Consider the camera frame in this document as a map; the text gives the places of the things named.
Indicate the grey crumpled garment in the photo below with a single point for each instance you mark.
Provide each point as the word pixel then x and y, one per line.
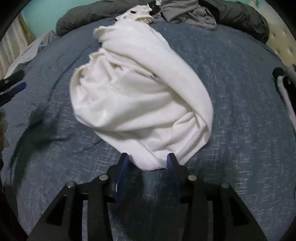
pixel 189 12

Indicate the light grey blanket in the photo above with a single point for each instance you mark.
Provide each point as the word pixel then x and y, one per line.
pixel 30 52

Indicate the striped beige curtain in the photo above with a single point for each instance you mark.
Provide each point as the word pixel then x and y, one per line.
pixel 15 41

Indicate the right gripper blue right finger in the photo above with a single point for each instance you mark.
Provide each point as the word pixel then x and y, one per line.
pixel 215 211

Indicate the white long sleeve shirt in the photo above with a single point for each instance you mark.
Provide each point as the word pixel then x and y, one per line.
pixel 137 94

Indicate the white black trimmed garment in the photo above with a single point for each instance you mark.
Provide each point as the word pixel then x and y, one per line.
pixel 143 13

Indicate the navy blue bed sheet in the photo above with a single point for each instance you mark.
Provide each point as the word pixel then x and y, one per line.
pixel 252 142

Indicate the dark grey rolled duvet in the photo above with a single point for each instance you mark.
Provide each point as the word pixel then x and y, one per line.
pixel 233 14

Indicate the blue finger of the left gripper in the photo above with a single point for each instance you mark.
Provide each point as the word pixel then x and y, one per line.
pixel 18 88

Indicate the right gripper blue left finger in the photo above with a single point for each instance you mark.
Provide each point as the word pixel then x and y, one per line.
pixel 62 220

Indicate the person's left hand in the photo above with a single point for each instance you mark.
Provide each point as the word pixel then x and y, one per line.
pixel 3 128

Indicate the cream tufted headboard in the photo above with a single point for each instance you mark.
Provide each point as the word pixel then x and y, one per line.
pixel 281 41

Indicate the folded grey clothes stack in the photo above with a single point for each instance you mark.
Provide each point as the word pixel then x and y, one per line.
pixel 285 83

